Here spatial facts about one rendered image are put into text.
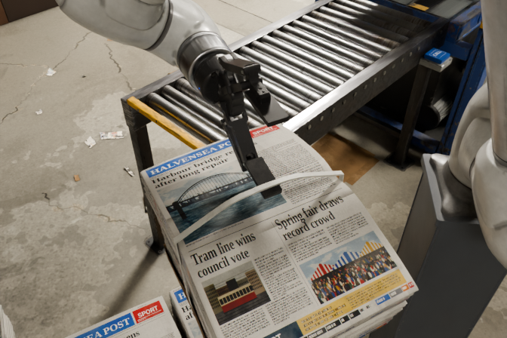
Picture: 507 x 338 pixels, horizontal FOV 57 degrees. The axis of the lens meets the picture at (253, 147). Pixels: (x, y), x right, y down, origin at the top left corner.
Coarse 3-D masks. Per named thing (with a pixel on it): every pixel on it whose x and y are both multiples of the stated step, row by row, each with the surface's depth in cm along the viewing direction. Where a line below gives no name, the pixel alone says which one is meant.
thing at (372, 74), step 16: (432, 32) 198; (400, 48) 188; (416, 48) 192; (384, 64) 179; (400, 64) 187; (416, 64) 200; (352, 80) 170; (368, 80) 172; (384, 80) 182; (336, 96) 163; (352, 96) 168; (368, 96) 178; (304, 112) 156; (320, 112) 156; (336, 112) 165; (352, 112) 175; (288, 128) 149; (304, 128) 152; (320, 128) 161
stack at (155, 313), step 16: (176, 288) 103; (144, 304) 100; (160, 304) 100; (176, 304) 100; (112, 320) 97; (128, 320) 97; (144, 320) 97; (160, 320) 97; (176, 320) 105; (192, 320) 97; (80, 336) 94; (96, 336) 94; (112, 336) 94; (128, 336) 94; (144, 336) 94; (160, 336) 94; (176, 336) 94; (192, 336) 94
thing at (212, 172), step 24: (216, 144) 89; (264, 144) 86; (288, 144) 84; (168, 168) 84; (192, 168) 82; (216, 168) 81; (240, 168) 80; (288, 168) 79; (168, 192) 77; (192, 192) 76; (216, 192) 75; (168, 216) 72; (168, 240) 75
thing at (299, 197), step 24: (312, 168) 78; (240, 192) 75; (288, 192) 74; (312, 192) 74; (336, 192) 74; (192, 216) 71; (216, 216) 71; (240, 216) 71; (264, 216) 71; (288, 216) 71; (192, 240) 68; (216, 240) 68; (240, 240) 68
